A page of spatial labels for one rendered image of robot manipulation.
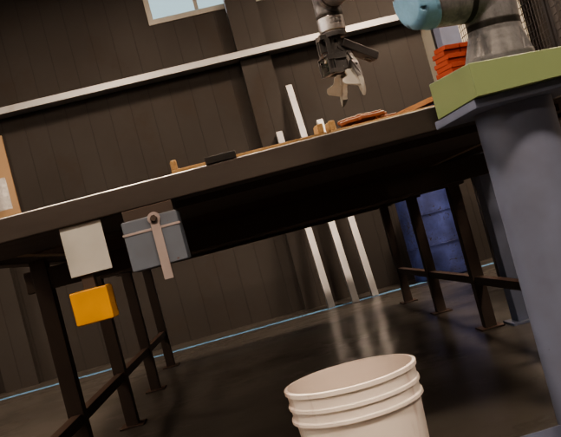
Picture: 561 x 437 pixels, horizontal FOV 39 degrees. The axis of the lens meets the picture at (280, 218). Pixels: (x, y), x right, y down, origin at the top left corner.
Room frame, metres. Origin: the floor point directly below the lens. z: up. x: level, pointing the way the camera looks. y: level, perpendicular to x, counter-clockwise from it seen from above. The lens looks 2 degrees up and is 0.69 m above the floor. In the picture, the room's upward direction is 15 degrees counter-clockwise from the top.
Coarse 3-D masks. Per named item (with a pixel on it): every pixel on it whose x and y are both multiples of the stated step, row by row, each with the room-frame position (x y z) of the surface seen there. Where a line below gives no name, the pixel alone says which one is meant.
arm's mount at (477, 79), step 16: (560, 48) 1.59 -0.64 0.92; (480, 64) 1.57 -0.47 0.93; (496, 64) 1.58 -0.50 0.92; (512, 64) 1.58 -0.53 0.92; (528, 64) 1.59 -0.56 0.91; (544, 64) 1.59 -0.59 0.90; (560, 64) 1.59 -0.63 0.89; (448, 80) 1.70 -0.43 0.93; (464, 80) 1.61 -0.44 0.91; (480, 80) 1.57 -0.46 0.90; (496, 80) 1.58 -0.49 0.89; (512, 80) 1.58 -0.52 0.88; (528, 80) 1.58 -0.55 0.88; (544, 80) 1.59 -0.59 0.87; (432, 96) 1.83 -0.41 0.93; (448, 96) 1.72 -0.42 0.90; (464, 96) 1.64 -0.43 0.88; (480, 96) 1.59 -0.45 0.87; (448, 112) 1.75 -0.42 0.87
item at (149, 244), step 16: (144, 208) 1.88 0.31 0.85; (160, 208) 1.88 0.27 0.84; (128, 224) 1.86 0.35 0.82; (144, 224) 1.87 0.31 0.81; (160, 224) 1.87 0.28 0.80; (176, 224) 1.87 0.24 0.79; (128, 240) 1.86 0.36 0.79; (144, 240) 1.87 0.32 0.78; (160, 240) 1.86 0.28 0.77; (176, 240) 1.87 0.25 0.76; (144, 256) 1.87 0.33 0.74; (160, 256) 1.86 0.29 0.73; (176, 256) 1.87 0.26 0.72
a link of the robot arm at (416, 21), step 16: (400, 0) 1.69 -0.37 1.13; (416, 0) 1.64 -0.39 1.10; (432, 0) 1.63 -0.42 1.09; (448, 0) 1.64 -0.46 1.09; (464, 0) 1.66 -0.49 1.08; (400, 16) 1.71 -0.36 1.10; (416, 16) 1.66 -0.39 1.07; (432, 16) 1.65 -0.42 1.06; (448, 16) 1.67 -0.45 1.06; (464, 16) 1.68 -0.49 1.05
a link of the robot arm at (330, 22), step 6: (324, 18) 2.18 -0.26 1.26; (330, 18) 2.17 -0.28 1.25; (336, 18) 2.17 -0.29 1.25; (342, 18) 2.19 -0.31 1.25; (318, 24) 2.20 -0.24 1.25; (324, 24) 2.18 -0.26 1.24; (330, 24) 2.17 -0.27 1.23; (336, 24) 2.17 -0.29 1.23; (342, 24) 2.19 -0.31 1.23; (324, 30) 2.18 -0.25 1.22; (330, 30) 2.18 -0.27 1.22
